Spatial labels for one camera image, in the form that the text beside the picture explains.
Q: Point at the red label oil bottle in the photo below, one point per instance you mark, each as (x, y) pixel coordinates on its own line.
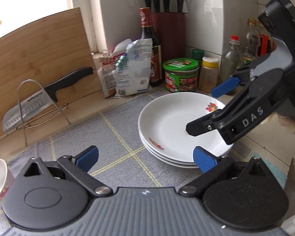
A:
(258, 41)

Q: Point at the bamboo cutting board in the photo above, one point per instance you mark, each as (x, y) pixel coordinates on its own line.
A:
(44, 50)

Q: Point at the stained white plate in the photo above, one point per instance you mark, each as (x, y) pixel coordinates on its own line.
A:
(162, 125)

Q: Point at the white blue clipped bag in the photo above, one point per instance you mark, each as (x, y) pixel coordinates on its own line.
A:
(132, 73)

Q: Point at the steel wire rack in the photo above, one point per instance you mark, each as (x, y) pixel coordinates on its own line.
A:
(40, 101)

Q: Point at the small green cap jar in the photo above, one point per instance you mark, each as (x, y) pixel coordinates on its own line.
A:
(198, 54)

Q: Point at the white fruit plate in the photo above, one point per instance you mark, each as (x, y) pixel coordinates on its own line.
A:
(168, 162)
(179, 162)

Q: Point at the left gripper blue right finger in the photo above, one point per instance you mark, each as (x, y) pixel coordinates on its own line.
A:
(213, 169)

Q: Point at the grey teal checked towel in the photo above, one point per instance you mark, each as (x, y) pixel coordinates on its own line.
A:
(109, 124)

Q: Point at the red white clipped bag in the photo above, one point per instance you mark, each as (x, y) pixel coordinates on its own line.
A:
(106, 64)

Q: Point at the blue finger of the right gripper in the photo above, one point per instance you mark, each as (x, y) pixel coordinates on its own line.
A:
(227, 86)
(203, 124)

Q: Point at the dark red knife block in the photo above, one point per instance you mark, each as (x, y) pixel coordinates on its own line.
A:
(169, 27)

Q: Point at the yellow cap spice jar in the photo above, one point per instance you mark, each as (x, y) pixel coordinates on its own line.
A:
(208, 74)

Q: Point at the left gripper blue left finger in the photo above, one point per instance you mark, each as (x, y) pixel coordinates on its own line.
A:
(76, 169)

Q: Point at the green lid sauce jar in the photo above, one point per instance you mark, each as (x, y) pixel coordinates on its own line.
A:
(181, 75)

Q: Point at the black handled kitchen knife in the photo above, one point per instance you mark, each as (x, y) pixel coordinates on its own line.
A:
(11, 118)

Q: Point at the glass bottle red cap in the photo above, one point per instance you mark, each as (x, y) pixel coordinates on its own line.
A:
(231, 59)

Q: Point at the right gloved hand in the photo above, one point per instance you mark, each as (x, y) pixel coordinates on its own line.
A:
(293, 125)

